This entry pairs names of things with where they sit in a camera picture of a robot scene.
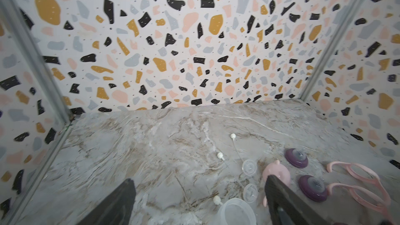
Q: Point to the pink bottle cap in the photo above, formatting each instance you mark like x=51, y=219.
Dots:
x=277, y=169

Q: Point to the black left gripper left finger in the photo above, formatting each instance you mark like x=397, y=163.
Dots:
x=115, y=209

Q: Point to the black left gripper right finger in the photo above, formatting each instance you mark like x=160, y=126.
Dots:
x=280, y=196

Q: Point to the purple collar with nipple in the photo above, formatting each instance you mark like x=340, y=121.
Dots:
x=296, y=158
x=313, y=188

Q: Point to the clear straw disc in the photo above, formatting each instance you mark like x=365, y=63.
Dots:
x=217, y=200
x=250, y=192
x=249, y=167

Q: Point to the clear baby bottle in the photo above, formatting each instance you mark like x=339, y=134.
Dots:
x=235, y=212

